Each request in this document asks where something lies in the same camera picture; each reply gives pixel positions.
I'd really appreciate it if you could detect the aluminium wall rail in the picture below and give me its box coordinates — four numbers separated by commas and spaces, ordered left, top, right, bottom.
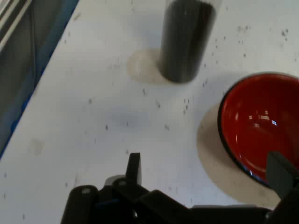
0, 0, 32, 49

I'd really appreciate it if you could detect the red bowl with black rim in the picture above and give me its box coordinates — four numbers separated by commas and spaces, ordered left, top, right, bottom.
217, 72, 299, 190

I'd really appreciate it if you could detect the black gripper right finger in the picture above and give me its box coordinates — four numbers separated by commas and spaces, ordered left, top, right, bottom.
266, 151, 299, 224

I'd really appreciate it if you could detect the clear jar with black granules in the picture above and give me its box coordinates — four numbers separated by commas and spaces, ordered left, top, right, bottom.
158, 0, 221, 84

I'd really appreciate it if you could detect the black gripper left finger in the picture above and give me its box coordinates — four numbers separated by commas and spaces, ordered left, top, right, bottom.
61, 153, 192, 224

